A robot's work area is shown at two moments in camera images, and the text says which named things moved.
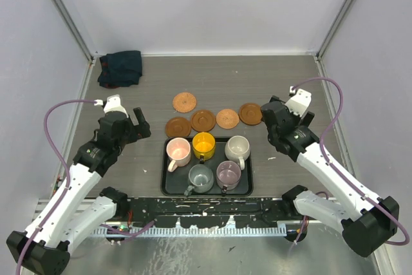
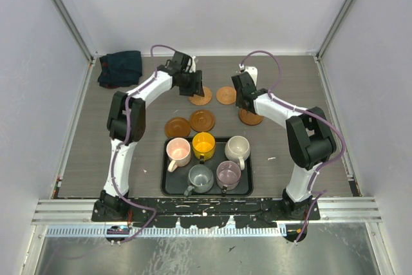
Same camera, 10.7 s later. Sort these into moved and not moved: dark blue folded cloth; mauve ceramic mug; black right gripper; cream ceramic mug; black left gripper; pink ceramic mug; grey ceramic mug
Moved: black right gripper; black left gripper
Not moved: mauve ceramic mug; grey ceramic mug; cream ceramic mug; dark blue folded cloth; pink ceramic mug
